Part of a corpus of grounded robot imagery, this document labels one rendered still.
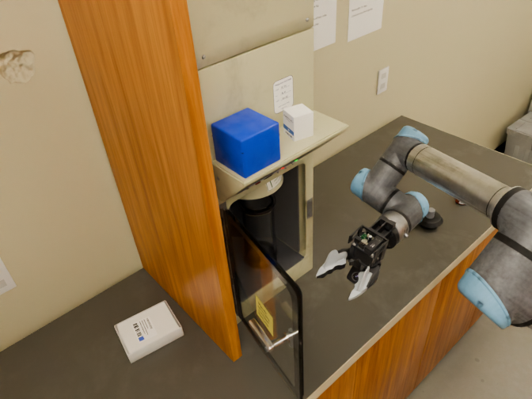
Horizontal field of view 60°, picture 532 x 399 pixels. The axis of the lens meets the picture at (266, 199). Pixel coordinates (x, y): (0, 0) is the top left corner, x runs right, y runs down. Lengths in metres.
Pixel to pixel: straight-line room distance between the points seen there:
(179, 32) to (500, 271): 0.69
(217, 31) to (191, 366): 0.86
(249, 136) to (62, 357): 0.88
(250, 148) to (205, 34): 0.23
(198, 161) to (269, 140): 0.16
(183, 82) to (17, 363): 1.00
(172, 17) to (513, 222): 0.70
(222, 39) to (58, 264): 0.87
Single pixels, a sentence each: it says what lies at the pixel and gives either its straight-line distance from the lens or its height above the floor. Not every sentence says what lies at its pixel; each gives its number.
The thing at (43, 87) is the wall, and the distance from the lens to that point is 1.27.
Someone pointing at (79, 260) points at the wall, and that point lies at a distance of 1.53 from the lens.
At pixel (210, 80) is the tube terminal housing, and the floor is 1.68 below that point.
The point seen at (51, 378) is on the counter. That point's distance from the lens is 1.46.
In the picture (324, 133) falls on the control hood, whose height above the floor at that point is 1.51.
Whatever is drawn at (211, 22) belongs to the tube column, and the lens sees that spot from 0.91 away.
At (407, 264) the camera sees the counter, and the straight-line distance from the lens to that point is 1.58.
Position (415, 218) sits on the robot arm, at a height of 1.31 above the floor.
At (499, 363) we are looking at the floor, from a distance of 2.61.
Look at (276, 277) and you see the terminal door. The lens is 0.93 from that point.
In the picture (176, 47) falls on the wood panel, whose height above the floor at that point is 1.80.
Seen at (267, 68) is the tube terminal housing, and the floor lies 1.66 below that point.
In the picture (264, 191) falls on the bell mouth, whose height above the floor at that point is 1.33.
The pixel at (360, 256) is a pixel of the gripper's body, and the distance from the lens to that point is 1.07.
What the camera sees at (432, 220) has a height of 0.98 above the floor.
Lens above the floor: 2.05
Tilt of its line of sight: 38 degrees down
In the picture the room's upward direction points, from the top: 4 degrees counter-clockwise
